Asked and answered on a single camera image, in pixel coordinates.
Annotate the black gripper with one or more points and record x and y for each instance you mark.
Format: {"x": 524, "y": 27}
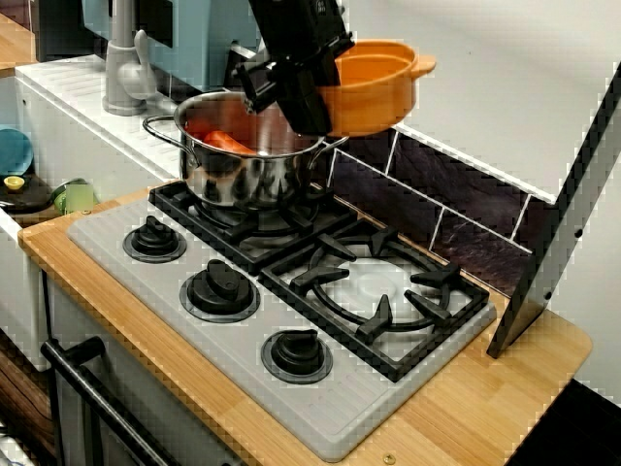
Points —
{"x": 296, "y": 29}

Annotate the orange plastic pot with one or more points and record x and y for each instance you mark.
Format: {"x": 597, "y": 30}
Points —
{"x": 373, "y": 102}

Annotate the stainless steel pot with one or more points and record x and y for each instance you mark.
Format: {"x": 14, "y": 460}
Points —
{"x": 233, "y": 184}

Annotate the black stove knob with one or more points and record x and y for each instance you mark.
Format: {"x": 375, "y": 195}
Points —
{"x": 297, "y": 356}
{"x": 154, "y": 240}
{"x": 219, "y": 290}

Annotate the grey stove top plate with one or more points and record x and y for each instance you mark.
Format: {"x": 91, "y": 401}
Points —
{"x": 291, "y": 412}

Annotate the orange toy carrot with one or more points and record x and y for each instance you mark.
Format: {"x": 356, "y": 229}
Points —
{"x": 225, "y": 142}

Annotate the teal plastic bin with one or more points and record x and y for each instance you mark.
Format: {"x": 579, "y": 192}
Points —
{"x": 204, "y": 48}

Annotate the black burner grate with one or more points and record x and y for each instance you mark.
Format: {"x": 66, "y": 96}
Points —
{"x": 436, "y": 310}
{"x": 194, "y": 213}

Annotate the grey toy faucet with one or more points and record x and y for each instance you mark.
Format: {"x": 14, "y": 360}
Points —
{"x": 119, "y": 82}

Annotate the dark tile backsplash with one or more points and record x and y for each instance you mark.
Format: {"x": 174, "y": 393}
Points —
{"x": 461, "y": 204}

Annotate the white sink unit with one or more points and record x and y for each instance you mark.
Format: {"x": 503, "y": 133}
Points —
{"x": 73, "y": 126}

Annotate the black box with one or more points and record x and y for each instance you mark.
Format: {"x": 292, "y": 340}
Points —
{"x": 63, "y": 29}

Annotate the green can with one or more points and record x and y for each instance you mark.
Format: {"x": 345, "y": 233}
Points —
{"x": 73, "y": 196}

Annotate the black upright panel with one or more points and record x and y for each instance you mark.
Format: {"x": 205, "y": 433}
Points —
{"x": 558, "y": 228}

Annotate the black round dish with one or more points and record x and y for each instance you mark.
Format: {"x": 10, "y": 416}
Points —
{"x": 29, "y": 201}

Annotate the blue plate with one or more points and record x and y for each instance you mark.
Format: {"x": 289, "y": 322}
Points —
{"x": 14, "y": 153}

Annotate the small yellow cup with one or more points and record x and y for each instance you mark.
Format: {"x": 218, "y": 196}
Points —
{"x": 14, "y": 183}

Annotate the white oven door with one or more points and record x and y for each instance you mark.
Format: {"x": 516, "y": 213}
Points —
{"x": 145, "y": 383}

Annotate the wooden countertop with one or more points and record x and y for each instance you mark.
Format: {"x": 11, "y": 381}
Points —
{"x": 509, "y": 388}

